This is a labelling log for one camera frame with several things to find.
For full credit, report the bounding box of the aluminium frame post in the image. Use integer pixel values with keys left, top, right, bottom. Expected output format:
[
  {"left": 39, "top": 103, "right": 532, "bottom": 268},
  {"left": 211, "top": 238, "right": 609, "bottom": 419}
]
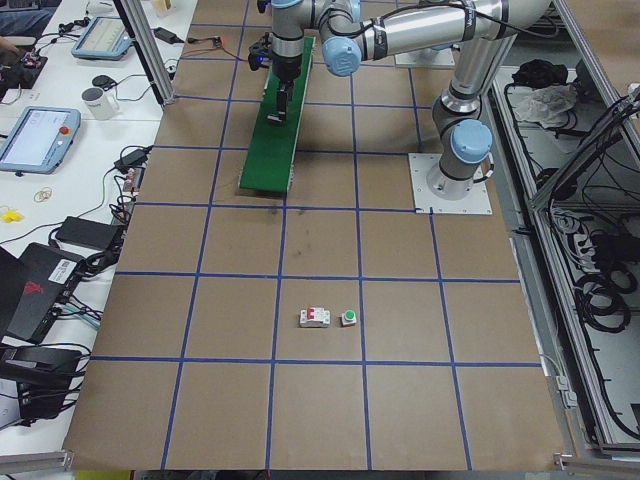
[{"left": 114, "top": 0, "right": 175, "bottom": 108}]

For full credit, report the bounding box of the red black power cable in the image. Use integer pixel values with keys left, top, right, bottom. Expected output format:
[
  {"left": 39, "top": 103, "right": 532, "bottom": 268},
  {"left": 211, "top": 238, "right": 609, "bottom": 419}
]
[{"left": 185, "top": 36, "right": 251, "bottom": 64}]

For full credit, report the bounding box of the black power adapter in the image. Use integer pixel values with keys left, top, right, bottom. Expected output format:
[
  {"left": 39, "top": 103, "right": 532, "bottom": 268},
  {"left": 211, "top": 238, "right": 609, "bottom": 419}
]
[{"left": 55, "top": 216, "right": 124, "bottom": 250}]

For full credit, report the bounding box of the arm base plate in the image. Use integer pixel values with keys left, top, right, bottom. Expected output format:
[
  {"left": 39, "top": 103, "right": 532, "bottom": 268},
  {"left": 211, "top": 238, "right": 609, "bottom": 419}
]
[
  {"left": 408, "top": 153, "right": 493, "bottom": 215},
  {"left": 394, "top": 48, "right": 455, "bottom": 70}
]

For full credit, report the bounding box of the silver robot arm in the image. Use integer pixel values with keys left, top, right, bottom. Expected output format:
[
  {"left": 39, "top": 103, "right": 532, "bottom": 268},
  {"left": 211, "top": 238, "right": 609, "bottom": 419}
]
[{"left": 267, "top": 1, "right": 549, "bottom": 140}]

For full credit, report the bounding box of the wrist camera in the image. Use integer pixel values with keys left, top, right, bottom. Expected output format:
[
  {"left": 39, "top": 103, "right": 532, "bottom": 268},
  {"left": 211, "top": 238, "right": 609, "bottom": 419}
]
[{"left": 247, "top": 32, "right": 272, "bottom": 71}]

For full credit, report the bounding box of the white red circuit breaker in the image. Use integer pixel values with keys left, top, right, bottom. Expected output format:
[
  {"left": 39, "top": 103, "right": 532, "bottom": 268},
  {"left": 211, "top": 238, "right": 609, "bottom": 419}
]
[{"left": 299, "top": 306, "right": 331, "bottom": 328}]

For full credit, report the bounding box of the green conveyor belt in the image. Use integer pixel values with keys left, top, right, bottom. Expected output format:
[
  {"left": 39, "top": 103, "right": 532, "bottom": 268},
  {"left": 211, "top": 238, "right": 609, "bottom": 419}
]
[{"left": 239, "top": 36, "right": 315, "bottom": 194}]

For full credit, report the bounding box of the upper teach pendant tablet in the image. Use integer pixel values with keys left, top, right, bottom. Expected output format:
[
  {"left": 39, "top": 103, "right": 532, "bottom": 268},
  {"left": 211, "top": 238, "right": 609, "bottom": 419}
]
[{"left": 71, "top": 16, "right": 132, "bottom": 61}]

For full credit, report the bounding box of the green push button switch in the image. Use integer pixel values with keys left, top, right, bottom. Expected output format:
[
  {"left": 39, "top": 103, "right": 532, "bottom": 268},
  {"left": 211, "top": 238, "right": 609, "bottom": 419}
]
[{"left": 340, "top": 309, "right": 357, "bottom": 327}]

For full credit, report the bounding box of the black laptop red logo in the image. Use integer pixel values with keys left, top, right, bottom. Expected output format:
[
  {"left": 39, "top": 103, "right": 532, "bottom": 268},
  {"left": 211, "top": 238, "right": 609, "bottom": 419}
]
[{"left": 1, "top": 242, "right": 86, "bottom": 344}]

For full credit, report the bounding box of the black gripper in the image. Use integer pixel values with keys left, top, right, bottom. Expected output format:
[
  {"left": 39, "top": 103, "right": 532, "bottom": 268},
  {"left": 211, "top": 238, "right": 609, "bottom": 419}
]
[{"left": 272, "top": 53, "right": 303, "bottom": 116}]

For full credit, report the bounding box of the lower teach pendant tablet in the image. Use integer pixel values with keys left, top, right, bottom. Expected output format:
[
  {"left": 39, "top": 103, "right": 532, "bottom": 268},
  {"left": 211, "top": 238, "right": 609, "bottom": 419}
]
[{"left": 1, "top": 106, "right": 81, "bottom": 174}]

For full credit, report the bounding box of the white mug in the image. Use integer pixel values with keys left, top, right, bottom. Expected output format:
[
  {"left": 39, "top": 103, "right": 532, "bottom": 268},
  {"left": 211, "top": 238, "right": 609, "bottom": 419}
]
[{"left": 81, "top": 87, "right": 120, "bottom": 120}]

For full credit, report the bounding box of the teach pendant tablet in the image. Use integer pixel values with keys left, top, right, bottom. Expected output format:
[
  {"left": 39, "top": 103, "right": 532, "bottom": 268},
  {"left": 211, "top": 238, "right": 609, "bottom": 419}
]
[
  {"left": 1, "top": 106, "right": 81, "bottom": 174},
  {"left": 71, "top": 16, "right": 132, "bottom": 61}
]

